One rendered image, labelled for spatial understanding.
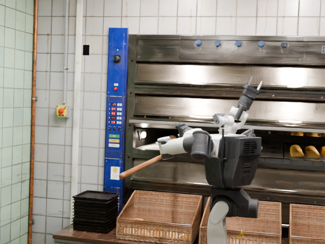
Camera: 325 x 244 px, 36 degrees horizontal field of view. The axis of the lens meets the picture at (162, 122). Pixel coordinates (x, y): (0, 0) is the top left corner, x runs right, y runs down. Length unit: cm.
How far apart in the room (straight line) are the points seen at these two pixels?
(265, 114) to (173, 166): 84
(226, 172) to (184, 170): 113
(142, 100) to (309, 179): 142
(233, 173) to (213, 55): 133
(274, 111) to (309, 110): 25
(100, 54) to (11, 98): 79
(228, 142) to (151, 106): 126
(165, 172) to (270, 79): 109
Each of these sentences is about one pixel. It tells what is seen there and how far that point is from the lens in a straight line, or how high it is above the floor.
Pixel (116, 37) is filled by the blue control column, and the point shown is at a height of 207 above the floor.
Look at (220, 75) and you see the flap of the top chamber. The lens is 390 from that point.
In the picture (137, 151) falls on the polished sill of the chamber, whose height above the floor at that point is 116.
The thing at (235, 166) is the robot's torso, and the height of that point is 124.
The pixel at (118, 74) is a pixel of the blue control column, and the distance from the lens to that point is 406.
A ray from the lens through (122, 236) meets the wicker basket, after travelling 368.
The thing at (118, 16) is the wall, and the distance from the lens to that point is 414.
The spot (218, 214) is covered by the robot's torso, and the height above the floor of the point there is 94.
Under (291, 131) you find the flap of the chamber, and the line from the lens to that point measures 373.
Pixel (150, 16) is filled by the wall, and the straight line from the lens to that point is 406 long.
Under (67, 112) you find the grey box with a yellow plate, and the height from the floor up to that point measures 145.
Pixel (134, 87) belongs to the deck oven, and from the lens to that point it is 404.
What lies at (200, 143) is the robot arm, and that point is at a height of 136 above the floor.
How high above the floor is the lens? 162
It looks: 3 degrees down
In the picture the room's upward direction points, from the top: 2 degrees clockwise
